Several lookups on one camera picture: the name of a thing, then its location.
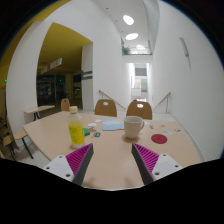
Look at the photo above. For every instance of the chair at left edge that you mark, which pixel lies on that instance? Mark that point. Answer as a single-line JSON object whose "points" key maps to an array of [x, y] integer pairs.
{"points": [[9, 137]]}

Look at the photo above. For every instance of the green small card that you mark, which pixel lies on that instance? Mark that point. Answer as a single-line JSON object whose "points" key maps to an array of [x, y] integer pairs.
{"points": [[86, 132]]}

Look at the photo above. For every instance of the small side table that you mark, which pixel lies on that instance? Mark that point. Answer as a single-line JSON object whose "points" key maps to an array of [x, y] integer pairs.
{"points": [[34, 112]]}

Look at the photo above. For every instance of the wooden chair far left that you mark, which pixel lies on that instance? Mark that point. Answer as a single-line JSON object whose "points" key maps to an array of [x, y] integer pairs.
{"points": [[65, 104]]}

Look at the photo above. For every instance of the wooden chair right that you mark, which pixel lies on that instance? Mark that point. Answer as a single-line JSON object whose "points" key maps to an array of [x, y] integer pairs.
{"points": [[141, 109]]}

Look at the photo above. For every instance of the right stair handrail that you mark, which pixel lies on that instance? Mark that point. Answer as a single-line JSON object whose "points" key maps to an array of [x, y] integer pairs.
{"points": [[166, 100]]}

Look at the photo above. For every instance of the white ceramic mug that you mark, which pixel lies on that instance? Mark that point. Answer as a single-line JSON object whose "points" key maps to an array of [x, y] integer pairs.
{"points": [[132, 126]]}

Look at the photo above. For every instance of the hanging red white sign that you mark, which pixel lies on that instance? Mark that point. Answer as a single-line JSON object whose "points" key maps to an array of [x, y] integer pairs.
{"points": [[52, 65]]}

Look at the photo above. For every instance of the small colourful item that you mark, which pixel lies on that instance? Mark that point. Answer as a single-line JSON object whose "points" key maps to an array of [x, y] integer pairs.
{"points": [[96, 134]]}

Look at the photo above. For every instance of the balcony green plant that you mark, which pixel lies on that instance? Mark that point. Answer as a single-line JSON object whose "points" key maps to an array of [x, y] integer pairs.
{"points": [[125, 50]]}

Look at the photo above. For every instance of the wooden chair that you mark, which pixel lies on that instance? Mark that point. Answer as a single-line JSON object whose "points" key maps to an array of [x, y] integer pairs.
{"points": [[106, 107], [65, 104], [141, 109]]}

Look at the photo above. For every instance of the white paper card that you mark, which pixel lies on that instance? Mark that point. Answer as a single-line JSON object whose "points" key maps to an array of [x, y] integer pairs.
{"points": [[92, 125]]}

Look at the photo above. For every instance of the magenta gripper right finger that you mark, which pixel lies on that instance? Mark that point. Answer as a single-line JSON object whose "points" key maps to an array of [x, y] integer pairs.
{"points": [[153, 166]]}

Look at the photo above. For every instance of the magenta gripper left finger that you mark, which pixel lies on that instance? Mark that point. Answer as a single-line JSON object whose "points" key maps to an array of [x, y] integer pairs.
{"points": [[73, 166]]}

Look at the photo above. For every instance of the red round coaster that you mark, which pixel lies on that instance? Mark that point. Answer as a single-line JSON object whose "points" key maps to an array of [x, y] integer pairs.
{"points": [[159, 138]]}

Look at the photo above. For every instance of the yellow drink bottle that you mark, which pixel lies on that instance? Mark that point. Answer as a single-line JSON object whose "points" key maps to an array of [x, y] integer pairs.
{"points": [[75, 126]]}

